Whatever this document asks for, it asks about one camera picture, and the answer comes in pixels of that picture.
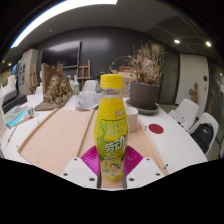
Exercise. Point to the round ceiling spotlight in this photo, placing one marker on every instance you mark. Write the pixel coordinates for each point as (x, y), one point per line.
(208, 43)
(177, 41)

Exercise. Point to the white cabinet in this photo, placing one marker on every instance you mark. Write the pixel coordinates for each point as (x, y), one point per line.
(28, 71)

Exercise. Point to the white paper sheets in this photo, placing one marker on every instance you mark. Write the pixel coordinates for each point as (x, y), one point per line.
(176, 117)

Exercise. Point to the dried plant in grey pot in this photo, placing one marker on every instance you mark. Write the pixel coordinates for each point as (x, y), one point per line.
(144, 93)

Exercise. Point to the wooden easel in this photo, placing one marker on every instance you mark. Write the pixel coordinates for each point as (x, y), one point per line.
(84, 73)

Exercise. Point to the red box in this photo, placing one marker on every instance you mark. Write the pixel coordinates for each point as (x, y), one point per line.
(125, 68)

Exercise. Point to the brown cardboard box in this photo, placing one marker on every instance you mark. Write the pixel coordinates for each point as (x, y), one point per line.
(126, 81)

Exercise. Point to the golden relief sculpture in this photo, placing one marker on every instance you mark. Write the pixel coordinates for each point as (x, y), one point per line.
(56, 91)

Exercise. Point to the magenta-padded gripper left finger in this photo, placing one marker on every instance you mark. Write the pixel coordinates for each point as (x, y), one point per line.
(75, 168)

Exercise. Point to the black flat case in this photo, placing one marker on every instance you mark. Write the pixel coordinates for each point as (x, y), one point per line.
(13, 100)

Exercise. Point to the white chair with papers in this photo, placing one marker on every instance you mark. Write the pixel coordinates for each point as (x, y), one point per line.
(188, 110)

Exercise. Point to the white chair with backpack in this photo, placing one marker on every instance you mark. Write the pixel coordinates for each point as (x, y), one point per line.
(208, 118)

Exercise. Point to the flat round red coaster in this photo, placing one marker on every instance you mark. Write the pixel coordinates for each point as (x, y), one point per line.
(155, 128)

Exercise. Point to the black wall screen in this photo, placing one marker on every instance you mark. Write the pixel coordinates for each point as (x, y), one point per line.
(61, 55)

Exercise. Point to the colourful books stack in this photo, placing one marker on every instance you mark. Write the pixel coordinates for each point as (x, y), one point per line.
(18, 116)

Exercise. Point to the yellow drink bottle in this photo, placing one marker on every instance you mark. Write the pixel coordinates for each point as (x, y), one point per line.
(111, 126)

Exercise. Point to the long ceiling light strip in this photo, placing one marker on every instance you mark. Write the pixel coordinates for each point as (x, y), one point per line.
(50, 13)

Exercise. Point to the wooden figure sculpture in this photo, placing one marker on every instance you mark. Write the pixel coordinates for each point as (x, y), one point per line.
(194, 93)

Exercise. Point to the clear spray bottle green label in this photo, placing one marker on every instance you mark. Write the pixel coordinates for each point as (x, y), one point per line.
(76, 87)

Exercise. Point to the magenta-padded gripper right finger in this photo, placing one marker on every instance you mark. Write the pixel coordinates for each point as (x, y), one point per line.
(146, 170)

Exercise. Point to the printed newspaper sheet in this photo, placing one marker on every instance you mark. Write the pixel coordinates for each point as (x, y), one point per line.
(87, 100)

